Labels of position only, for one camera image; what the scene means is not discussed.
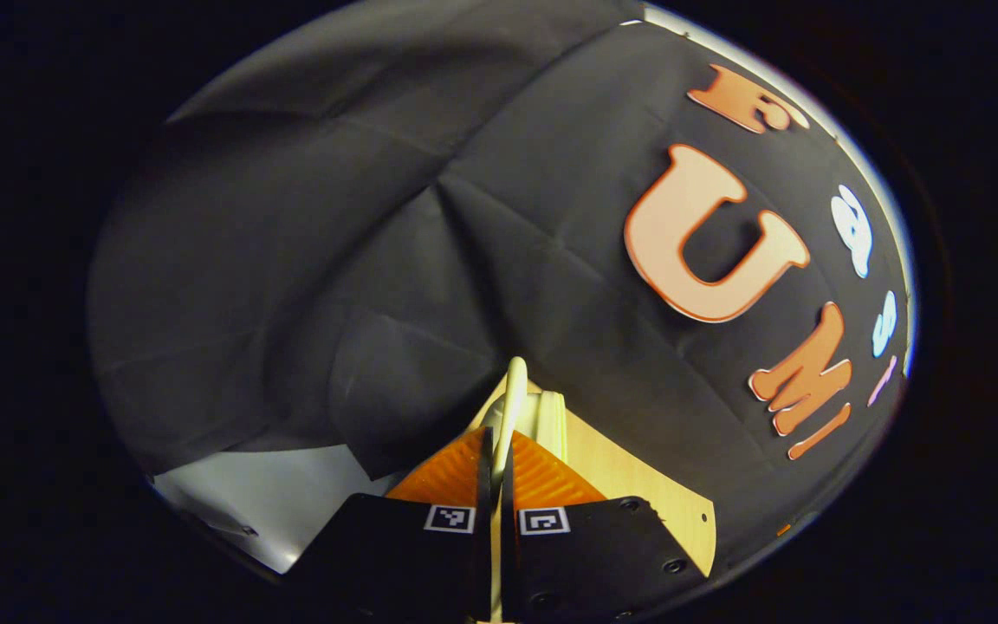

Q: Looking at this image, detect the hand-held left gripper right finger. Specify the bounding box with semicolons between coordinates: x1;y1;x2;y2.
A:
499;431;710;624

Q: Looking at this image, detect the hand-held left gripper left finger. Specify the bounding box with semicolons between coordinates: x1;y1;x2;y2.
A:
291;426;496;624

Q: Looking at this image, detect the black backdrop cloth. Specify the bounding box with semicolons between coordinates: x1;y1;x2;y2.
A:
87;0;916;573

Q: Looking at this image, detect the pale yellow suitcase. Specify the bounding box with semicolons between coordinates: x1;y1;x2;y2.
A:
475;355;569;623

